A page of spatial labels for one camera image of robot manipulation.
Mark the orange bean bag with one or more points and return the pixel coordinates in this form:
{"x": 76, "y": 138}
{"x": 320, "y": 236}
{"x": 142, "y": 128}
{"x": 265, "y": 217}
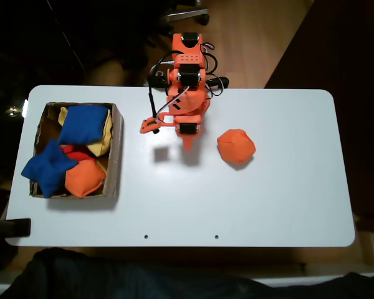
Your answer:
{"x": 237, "y": 146}
{"x": 84, "y": 179}

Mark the brown cardboard box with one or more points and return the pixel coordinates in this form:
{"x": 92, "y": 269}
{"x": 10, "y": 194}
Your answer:
{"x": 115, "y": 155}

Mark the yellow bean bag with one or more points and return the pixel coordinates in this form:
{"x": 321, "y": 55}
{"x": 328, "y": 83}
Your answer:
{"x": 101, "y": 146}

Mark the blue bean bag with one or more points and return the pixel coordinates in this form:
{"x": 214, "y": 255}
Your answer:
{"x": 48, "y": 169}
{"x": 82, "y": 124}

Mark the red bean bag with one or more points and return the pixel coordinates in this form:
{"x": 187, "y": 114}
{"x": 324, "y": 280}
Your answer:
{"x": 79, "y": 154}

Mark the black base clamp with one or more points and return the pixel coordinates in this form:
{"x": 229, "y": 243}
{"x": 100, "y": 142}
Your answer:
{"x": 221, "y": 81}
{"x": 157, "y": 81}

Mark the office chair base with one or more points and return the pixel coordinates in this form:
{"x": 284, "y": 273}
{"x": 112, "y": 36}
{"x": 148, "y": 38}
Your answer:
{"x": 187, "y": 13}

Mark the person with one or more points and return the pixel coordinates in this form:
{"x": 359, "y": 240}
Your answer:
{"x": 112, "y": 277}

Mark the black table edge clamp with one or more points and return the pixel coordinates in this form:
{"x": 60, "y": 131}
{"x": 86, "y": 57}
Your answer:
{"x": 17, "y": 227}

